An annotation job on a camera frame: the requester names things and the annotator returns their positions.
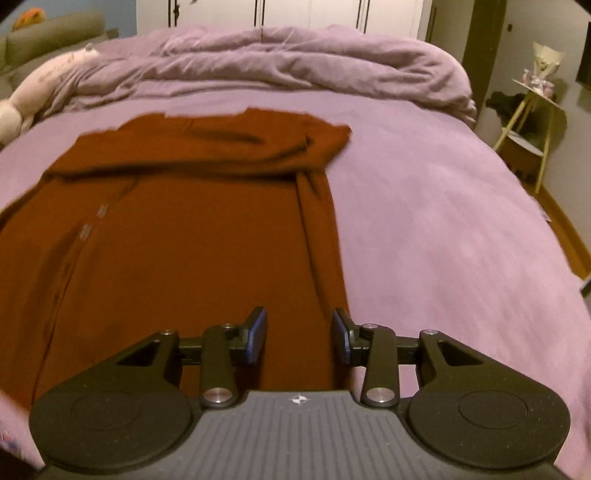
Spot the grey green sofa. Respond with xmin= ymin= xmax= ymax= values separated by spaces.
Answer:
xmin=0 ymin=11 xmax=122 ymax=100

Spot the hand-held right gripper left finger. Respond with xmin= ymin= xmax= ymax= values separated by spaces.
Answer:
xmin=113 ymin=306 xmax=269 ymax=409

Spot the dark cloth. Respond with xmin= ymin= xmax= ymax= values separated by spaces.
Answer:
xmin=487 ymin=91 xmax=546 ymax=139

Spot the wrapped flower bouquet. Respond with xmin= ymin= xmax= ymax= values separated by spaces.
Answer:
xmin=521 ymin=41 xmax=567 ymax=90

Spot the side table with yellow legs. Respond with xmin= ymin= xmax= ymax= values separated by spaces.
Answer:
xmin=492 ymin=78 xmax=567 ymax=195

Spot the white wardrobe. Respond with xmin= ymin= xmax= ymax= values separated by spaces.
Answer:
xmin=136 ymin=0 xmax=437 ymax=42

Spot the white pink plush toy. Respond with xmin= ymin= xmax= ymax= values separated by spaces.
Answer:
xmin=0 ymin=44 xmax=100 ymax=145

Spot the rust brown cardigan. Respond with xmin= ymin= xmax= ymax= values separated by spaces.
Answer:
xmin=0 ymin=108 xmax=354 ymax=407

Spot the purple duvet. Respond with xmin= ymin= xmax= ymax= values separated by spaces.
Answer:
xmin=44 ymin=24 xmax=478 ymax=129

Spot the dark door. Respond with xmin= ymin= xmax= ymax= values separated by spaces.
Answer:
xmin=462 ymin=0 xmax=509 ymax=106

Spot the orange plush toy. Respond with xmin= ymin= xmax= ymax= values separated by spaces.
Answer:
xmin=11 ymin=9 xmax=48 ymax=31

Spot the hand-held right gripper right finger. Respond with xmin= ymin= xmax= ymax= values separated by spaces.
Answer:
xmin=331 ymin=308 xmax=482 ymax=408

